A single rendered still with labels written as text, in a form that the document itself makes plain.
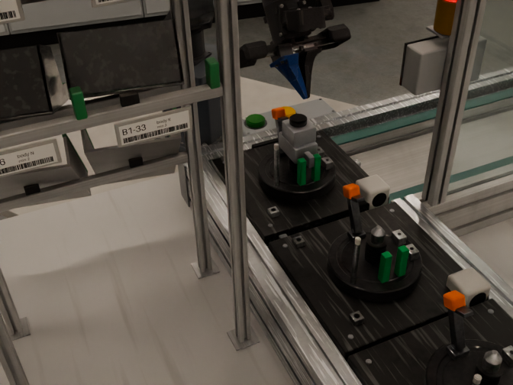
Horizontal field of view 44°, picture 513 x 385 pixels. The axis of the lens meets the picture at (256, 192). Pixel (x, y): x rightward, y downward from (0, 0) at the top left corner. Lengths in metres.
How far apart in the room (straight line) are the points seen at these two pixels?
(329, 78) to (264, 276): 2.65
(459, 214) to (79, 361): 0.69
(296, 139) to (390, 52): 2.85
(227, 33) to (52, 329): 0.60
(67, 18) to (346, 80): 1.72
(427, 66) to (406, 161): 0.35
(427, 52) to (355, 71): 2.67
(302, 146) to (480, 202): 0.35
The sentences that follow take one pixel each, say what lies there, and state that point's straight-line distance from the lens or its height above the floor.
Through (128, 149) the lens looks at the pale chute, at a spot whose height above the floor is 1.17.
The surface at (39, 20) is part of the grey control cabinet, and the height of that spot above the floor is 0.17.
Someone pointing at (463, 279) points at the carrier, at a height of 0.99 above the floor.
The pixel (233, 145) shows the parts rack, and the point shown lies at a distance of 0.77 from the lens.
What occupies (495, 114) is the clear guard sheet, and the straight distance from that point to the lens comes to 1.12.
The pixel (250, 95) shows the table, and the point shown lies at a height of 0.86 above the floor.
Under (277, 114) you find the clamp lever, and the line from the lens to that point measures 1.14.
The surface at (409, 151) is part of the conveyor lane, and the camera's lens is 1.34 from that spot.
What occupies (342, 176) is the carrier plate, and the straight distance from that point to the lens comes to 1.16.
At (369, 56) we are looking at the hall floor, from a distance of 3.81.
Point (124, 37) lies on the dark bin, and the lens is 0.75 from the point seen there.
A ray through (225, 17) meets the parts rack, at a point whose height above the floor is 1.39.
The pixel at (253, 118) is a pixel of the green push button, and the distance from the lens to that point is 1.32.
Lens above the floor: 1.66
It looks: 38 degrees down
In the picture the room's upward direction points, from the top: 2 degrees counter-clockwise
